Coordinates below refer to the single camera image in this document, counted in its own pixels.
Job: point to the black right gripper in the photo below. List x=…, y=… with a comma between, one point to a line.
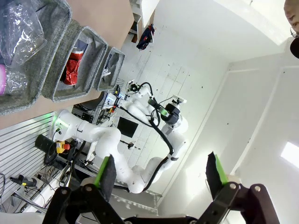
x=172, y=114

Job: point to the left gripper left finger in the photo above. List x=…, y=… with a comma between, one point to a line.
x=70, y=203

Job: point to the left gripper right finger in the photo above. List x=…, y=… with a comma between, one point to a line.
x=233, y=205

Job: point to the crushed red can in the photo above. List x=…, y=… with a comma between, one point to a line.
x=72, y=70

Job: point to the clear plastic bag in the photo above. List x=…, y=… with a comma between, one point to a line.
x=21, y=30

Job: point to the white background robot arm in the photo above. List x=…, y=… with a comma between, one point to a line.
x=137, y=109

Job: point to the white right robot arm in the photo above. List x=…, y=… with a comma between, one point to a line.
x=109, y=140

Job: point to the black square floor panel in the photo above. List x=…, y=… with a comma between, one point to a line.
x=127, y=127

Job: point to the black yellow handheld tool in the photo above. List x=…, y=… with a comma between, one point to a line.
x=25, y=180

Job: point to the cluttered equipment rack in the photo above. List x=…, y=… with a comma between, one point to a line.
x=109, y=102

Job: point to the yellow red emergency stop button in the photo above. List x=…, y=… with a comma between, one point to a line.
x=61, y=147

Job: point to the grey fabric basket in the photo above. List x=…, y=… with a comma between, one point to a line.
x=67, y=95
x=46, y=70
x=116, y=67

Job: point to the black cylinder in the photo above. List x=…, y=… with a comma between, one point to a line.
x=43, y=142

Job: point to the black office chair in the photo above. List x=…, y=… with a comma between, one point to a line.
x=93, y=106

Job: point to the red and blue cloth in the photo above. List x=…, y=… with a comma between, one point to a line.
x=145, y=38

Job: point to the slotted aluminium mounting plate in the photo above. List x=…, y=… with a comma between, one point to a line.
x=18, y=144

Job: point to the large white table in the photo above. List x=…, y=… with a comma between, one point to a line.
x=147, y=11

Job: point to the bystander's head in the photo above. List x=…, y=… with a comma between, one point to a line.
x=293, y=14

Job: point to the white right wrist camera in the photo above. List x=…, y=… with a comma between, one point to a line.
x=181, y=100

